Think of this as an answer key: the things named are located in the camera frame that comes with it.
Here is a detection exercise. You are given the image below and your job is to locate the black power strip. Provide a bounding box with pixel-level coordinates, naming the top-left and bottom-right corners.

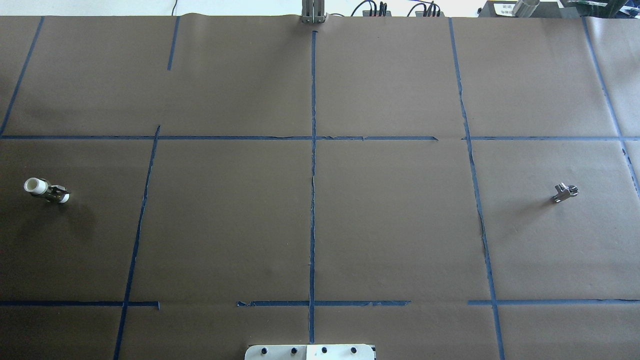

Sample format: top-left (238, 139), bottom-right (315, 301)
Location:
top-left (332, 0), bottom-right (446, 18)

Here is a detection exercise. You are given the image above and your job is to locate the silver metal cylinder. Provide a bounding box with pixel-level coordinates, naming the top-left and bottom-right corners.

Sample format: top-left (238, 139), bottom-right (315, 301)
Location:
top-left (512, 0), bottom-right (541, 18)

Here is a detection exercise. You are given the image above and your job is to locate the aluminium profile post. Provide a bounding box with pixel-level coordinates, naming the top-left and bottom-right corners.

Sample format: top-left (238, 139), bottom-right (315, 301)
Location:
top-left (301, 0), bottom-right (327, 24)

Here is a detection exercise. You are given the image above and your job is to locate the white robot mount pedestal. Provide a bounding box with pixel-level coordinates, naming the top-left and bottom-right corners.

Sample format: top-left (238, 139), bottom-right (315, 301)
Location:
top-left (244, 343), bottom-right (377, 360)

